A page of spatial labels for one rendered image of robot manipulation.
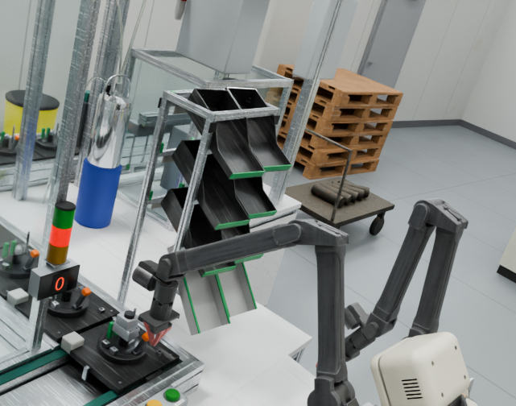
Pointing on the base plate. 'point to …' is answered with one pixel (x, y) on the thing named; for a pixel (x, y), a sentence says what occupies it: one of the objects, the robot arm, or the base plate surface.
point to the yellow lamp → (56, 254)
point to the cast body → (126, 325)
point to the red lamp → (59, 237)
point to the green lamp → (63, 218)
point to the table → (275, 387)
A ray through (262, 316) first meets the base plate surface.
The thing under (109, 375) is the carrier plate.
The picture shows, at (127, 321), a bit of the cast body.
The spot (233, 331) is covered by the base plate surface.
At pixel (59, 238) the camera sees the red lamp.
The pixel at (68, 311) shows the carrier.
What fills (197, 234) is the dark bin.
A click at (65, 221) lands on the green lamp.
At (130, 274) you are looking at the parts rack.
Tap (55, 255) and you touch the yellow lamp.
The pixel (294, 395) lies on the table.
